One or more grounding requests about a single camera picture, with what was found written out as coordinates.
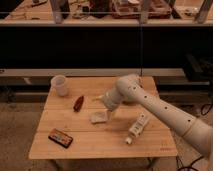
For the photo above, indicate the wooden folding table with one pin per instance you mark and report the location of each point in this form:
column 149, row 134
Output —
column 101, row 141

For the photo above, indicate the brown oblong object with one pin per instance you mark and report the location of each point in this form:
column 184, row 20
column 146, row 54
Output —
column 78, row 104

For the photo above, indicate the long workbench shelf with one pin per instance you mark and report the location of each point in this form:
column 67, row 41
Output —
column 107, row 13

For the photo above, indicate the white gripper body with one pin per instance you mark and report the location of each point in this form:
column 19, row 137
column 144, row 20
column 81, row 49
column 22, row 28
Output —
column 111, row 99

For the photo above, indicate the dark rectangular tin box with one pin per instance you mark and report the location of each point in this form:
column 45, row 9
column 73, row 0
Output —
column 60, row 138

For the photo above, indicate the white plastic bottle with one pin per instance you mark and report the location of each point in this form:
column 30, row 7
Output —
column 137, row 127

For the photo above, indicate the beige sponge block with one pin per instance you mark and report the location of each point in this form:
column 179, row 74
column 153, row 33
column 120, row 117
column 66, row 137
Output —
column 99, row 117

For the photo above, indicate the white ceramic cup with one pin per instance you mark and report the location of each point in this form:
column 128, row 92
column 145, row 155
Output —
column 59, row 83

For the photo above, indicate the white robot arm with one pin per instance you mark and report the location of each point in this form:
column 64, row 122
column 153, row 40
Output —
column 192, row 129

